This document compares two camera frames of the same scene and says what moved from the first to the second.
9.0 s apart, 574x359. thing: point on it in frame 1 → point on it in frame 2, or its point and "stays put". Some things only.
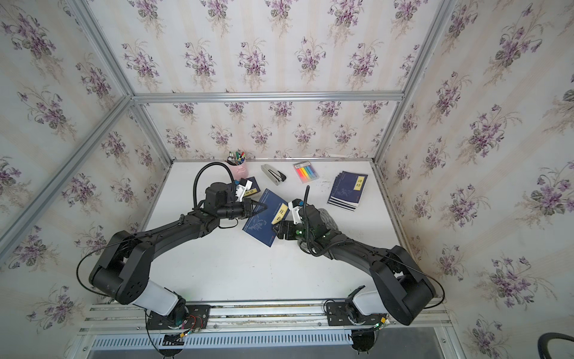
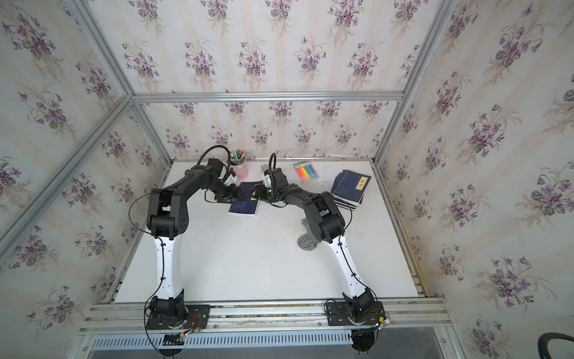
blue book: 259,225 → 348,189
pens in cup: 236,158 stays put
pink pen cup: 239,171 stays put
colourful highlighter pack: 306,171 stays put
